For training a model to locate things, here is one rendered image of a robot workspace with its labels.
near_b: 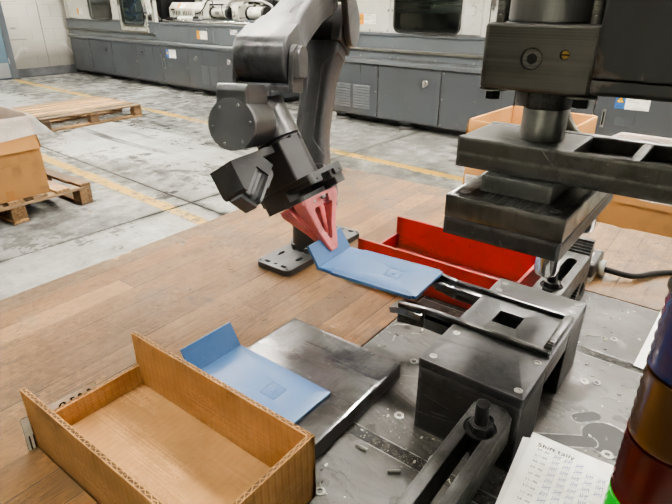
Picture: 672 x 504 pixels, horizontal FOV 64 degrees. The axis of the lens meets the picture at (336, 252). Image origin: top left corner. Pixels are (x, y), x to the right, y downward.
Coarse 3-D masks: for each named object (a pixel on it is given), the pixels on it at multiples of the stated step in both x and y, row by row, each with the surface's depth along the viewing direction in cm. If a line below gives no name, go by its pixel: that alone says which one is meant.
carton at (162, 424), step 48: (144, 384) 59; (192, 384) 52; (48, 432) 48; (96, 432) 53; (144, 432) 53; (192, 432) 53; (240, 432) 50; (288, 432) 45; (96, 480) 44; (144, 480) 47; (192, 480) 47; (240, 480) 47; (288, 480) 42
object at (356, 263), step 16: (320, 240) 68; (320, 256) 67; (336, 256) 69; (352, 256) 69; (368, 256) 69; (384, 256) 69; (336, 272) 65; (352, 272) 65; (368, 272) 65; (384, 272) 65; (416, 272) 64; (432, 272) 64; (400, 288) 61; (416, 288) 61
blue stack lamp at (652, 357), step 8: (664, 304) 22; (664, 312) 21; (664, 320) 21; (664, 328) 21; (656, 336) 22; (664, 336) 21; (656, 344) 21; (664, 344) 21; (656, 352) 21; (664, 352) 21; (648, 360) 22; (656, 360) 21; (664, 360) 21; (656, 368) 21; (664, 368) 21; (664, 376) 21
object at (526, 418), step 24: (576, 336) 59; (432, 384) 51; (456, 384) 49; (552, 384) 58; (432, 408) 52; (456, 408) 50; (504, 408) 46; (528, 408) 48; (432, 432) 53; (528, 432) 51; (504, 456) 48
